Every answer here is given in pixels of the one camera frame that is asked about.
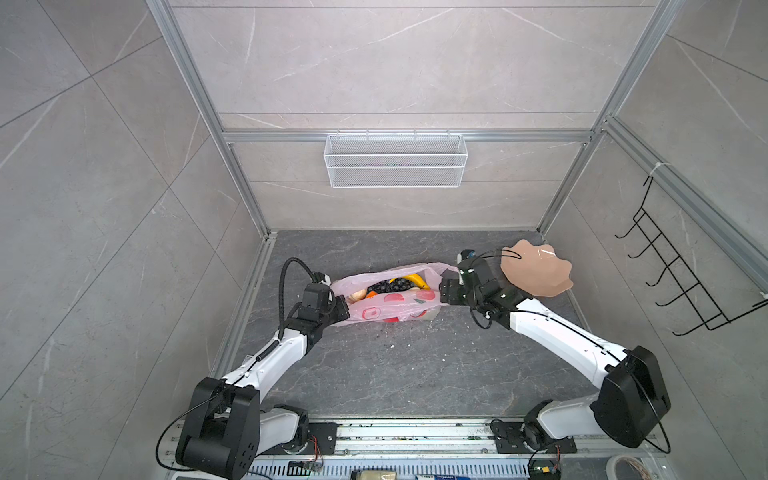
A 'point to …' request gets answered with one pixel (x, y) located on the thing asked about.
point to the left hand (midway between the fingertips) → (345, 296)
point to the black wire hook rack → (676, 265)
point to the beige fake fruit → (358, 295)
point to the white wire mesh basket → (396, 161)
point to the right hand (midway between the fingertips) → (450, 284)
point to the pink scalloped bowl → (539, 271)
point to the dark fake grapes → (386, 286)
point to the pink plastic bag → (399, 294)
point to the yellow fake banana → (414, 277)
